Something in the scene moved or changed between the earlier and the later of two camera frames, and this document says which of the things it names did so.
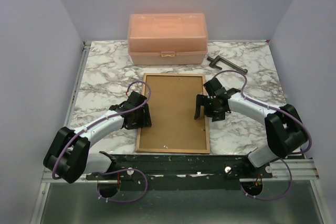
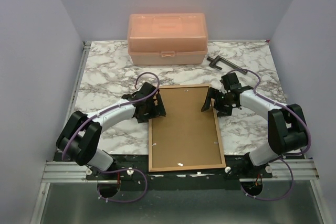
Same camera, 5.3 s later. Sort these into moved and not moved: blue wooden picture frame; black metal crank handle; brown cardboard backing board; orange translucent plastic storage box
Moved: blue wooden picture frame; brown cardboard backing board
Not moved: orange translucent plastic storage box; black metal crank handle
